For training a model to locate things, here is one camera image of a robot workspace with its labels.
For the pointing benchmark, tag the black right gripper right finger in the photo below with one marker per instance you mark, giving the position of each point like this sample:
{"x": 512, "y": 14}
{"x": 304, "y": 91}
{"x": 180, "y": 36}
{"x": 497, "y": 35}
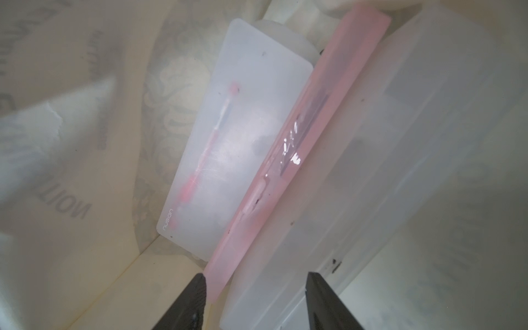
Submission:
{"x": 325, "y": 309}

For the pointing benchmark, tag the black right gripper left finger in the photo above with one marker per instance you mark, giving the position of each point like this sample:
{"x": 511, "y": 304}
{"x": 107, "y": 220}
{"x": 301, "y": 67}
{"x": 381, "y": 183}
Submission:
{"x": 187, "y": 312}

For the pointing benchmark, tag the translucent white pencil case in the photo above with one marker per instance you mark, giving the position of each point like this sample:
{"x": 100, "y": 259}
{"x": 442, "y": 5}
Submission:
{"x": 260, "y": 72}
{"x": 413, "y": 205}

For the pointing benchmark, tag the translucent pink pencil case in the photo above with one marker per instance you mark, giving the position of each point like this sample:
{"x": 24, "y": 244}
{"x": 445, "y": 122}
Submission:
{"x": 345, "y": 55}

